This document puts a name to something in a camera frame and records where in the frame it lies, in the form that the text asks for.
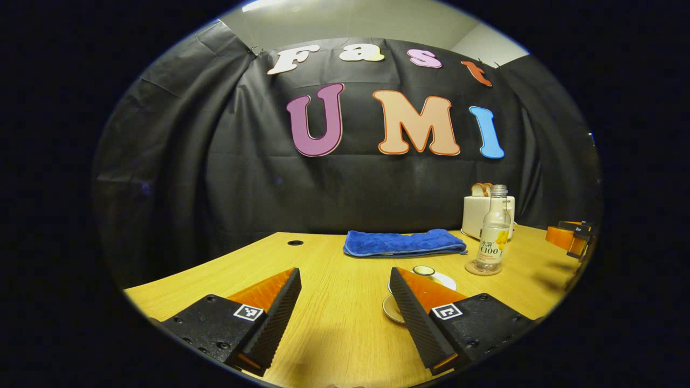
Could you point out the round cork coaster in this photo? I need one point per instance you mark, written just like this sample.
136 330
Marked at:
471 269

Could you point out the blue towel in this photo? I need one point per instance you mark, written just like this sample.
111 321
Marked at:
404 242

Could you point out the clear glass water bottle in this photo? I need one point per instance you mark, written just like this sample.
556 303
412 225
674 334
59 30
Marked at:
493 237

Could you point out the cream ceramic saucer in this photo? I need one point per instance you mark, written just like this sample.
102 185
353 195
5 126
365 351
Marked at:
392 310

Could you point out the black backdrop cloth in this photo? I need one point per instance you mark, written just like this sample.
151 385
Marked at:
215 188

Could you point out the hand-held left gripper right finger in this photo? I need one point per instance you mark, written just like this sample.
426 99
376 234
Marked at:
412 323

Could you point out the white toaster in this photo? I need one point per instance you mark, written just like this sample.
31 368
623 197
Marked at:
473 215

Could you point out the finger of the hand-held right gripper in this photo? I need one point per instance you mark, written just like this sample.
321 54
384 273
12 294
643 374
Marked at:
579 226
563 238

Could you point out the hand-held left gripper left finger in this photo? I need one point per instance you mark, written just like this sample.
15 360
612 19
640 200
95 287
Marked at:
277 323

